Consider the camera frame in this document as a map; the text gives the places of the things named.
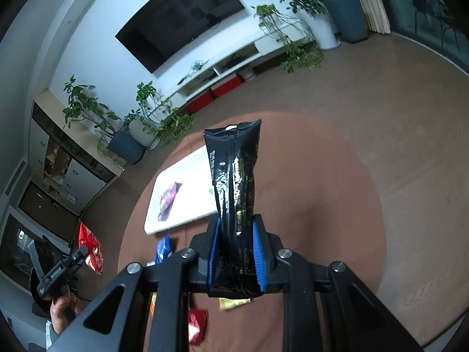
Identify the small red snack packet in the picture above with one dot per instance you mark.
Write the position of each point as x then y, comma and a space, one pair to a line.
197, 324

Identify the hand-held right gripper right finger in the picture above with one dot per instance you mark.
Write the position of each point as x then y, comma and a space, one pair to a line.
259, 256

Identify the person's left hand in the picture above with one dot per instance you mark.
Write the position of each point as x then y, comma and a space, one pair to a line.
62, 310

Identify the bushy plant in white pot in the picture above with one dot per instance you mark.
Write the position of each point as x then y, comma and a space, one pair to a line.
324, 31

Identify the small plant in ribbed pot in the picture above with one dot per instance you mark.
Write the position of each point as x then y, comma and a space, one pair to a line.
144, 136

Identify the broad-leaf plant in blue pot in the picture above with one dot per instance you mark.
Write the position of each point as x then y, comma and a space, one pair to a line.
346, 18

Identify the black snack packet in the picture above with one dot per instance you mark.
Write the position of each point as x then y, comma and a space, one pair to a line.
234, 176

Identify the small white pot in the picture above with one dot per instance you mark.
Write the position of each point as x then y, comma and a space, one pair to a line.
248, 74

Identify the brown tablecloth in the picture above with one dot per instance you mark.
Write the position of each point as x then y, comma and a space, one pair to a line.
311, 190

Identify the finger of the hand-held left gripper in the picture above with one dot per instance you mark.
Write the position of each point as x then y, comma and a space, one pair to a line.
77, 256

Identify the small tree in blue pot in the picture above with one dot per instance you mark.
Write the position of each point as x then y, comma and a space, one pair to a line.
126, 146

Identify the orange snack packet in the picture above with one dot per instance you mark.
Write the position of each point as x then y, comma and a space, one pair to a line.
152, 305

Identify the bushy trailing vine plant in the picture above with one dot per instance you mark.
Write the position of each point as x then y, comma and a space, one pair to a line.
177, 124

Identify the beige curtain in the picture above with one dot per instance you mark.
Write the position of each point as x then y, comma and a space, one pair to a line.
366, 0

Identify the black media device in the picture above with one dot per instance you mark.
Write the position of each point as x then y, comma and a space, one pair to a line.
236, 58

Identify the glass door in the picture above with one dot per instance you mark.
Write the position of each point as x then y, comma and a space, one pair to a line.
421, 11

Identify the wooden display cabinet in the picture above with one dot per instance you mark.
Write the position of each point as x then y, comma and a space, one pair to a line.
77, 170

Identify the white plastic tray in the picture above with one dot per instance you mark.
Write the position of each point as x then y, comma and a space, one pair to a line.
190, 187

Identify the long trailing vine plant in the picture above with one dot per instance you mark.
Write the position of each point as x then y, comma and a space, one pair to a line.
267, 9

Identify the gold snack packet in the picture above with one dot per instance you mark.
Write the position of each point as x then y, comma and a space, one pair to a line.
232, 303

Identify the blue snack packet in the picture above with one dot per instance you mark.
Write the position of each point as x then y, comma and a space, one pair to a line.
163, 250

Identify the large red snack packet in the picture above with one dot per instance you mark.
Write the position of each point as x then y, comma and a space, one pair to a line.
91, 245

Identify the red storage box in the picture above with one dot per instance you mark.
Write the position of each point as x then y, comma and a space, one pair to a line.
199, 102
227, 85

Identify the white television cabinet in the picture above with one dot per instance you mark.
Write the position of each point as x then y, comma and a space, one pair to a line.
271, 46

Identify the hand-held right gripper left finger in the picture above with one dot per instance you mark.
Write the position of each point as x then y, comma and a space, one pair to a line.
213, 255

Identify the black television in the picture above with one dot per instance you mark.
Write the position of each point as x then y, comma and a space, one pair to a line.
179, 18

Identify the purple snack packet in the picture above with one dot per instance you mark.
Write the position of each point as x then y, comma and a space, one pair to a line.
169, 200

